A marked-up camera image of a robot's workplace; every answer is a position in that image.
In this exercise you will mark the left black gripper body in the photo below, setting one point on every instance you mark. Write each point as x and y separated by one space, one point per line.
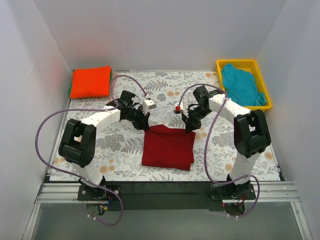
141 120

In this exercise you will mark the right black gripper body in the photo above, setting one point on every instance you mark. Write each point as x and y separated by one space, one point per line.
190 120

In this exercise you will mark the dark red t-shirt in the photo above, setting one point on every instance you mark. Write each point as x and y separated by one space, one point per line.
168 148

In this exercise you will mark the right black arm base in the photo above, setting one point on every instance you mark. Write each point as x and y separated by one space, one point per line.
231 191

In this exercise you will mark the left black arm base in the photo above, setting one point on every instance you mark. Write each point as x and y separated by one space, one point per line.
89 193

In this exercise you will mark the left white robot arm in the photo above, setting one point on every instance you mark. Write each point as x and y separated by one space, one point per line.
78 142

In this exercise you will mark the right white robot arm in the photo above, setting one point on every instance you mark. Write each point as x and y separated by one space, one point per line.
251 134

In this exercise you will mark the floral patterned table mat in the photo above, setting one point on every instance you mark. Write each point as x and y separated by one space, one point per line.
119 148

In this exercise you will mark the folded pink t-shirt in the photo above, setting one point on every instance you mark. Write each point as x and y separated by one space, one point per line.
111 84

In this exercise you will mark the teal t-shirt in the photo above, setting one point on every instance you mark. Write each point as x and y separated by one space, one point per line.
241 87

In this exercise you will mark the folded orange t-shirt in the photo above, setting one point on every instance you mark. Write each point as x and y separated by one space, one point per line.
90 80

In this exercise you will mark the yellow plastic bin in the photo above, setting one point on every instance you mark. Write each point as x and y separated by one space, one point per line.
248 65

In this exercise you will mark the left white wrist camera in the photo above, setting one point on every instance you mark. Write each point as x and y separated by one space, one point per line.
148 105

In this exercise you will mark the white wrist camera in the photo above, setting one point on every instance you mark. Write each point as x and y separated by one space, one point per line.
180 108
148 105

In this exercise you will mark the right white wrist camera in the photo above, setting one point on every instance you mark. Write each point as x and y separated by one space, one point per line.
180 108

